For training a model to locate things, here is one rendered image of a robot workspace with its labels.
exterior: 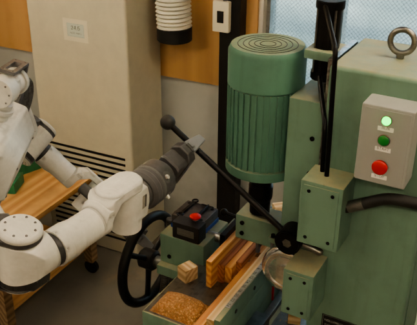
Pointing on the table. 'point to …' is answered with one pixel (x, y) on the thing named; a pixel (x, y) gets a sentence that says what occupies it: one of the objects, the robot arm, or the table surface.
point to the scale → (244, 286)
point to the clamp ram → (224, 233)
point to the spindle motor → (261, 103)
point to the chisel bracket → (255, 226)
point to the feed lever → (292, 247)
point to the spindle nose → (261, 196)
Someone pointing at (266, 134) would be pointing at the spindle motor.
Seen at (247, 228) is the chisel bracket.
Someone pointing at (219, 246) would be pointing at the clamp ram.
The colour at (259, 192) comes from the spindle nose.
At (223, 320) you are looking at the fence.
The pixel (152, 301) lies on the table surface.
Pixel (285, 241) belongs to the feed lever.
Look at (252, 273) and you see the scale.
